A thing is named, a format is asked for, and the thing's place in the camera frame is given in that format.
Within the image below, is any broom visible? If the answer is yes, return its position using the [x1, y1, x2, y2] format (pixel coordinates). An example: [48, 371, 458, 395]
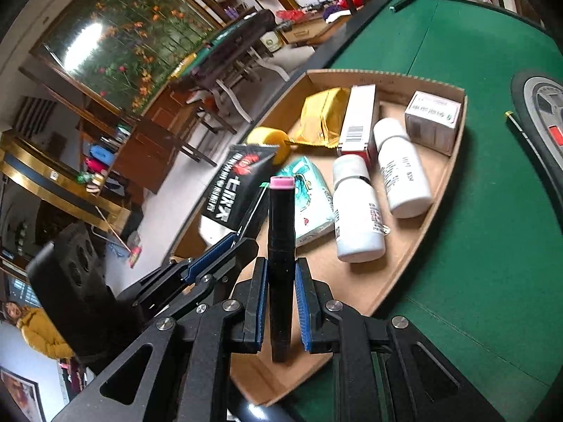
[94, 204, 144, 269]

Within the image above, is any black marker pink end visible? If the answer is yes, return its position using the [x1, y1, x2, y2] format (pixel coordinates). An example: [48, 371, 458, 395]
[267, 176, 296, 363]

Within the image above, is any long white barcode box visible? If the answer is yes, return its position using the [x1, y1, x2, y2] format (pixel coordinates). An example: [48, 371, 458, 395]
[338, 84, 381, 168]

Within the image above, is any cream round appliance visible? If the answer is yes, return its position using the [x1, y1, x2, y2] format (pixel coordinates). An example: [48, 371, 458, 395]
[259, 31, 286, 53]

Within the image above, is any framed wall picture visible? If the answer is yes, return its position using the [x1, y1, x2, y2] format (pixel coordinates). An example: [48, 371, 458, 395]
[0, 367, 45, 422]

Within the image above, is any flower wall mural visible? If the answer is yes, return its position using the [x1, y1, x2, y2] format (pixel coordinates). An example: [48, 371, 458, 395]
[42, 0, 221, 113]

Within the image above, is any white bottle red text label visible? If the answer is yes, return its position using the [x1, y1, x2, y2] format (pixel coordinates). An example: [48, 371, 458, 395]
[332, 154, 387, 263]

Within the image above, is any yellow foil packet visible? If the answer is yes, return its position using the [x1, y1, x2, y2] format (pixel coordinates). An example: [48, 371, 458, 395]
[288, 88, 353, 148]

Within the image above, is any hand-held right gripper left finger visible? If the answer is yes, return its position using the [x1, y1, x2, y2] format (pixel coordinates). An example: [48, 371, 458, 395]
[53, 257, 270, 422]

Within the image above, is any small white medicine box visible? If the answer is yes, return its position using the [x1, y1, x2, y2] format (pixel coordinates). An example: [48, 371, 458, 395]
[404, 91, 462, 156]

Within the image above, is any low wooden cabinet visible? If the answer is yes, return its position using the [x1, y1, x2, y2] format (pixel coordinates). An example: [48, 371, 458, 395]
[281, 11, 353, 47]

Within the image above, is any black pen green tip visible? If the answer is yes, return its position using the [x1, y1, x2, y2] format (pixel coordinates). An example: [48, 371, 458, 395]
[236, 181, 270, 238]

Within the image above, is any brown wooden side chair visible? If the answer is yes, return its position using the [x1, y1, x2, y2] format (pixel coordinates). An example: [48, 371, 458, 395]
[145, 83, 238, 168]

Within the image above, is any blue plastic container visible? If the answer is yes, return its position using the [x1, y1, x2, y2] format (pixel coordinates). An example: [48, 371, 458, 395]
[86, 143, 113, 163]

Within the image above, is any white bottle plain label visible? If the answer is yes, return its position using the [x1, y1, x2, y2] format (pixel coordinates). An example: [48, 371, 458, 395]
[373, 119, 434, 219]

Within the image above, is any teal tissue pack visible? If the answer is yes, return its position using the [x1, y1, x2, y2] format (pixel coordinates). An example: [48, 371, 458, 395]
[275, 156, 337, 249]

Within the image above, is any folding mahjong table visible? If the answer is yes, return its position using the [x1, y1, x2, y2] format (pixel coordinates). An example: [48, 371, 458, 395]
[169, 9, 291, 124]

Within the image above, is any round table centre panel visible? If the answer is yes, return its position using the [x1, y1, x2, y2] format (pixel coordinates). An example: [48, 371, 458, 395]
[510, 70, 563, 181]

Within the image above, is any wooden counter gold trim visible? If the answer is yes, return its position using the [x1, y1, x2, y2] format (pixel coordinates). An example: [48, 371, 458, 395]
[0, 132, 133, 229]

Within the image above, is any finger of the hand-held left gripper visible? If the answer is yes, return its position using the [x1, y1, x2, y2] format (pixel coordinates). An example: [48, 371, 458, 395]
[134, 232, 242, 306]
[189, 237, 260, 304]

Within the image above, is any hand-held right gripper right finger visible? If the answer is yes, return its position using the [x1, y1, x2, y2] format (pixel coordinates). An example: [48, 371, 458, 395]
[295, 257, 506, 422]

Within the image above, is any shallow cardboard box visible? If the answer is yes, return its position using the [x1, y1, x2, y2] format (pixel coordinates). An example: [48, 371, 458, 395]
[169, 69, 467, 407]

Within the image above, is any yellow foam cylinder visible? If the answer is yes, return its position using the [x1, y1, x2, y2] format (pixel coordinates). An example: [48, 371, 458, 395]
[246, 127, 291, 165]

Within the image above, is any black foil packet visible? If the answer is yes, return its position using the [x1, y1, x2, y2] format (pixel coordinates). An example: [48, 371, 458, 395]
[200, 143, 271, 238]

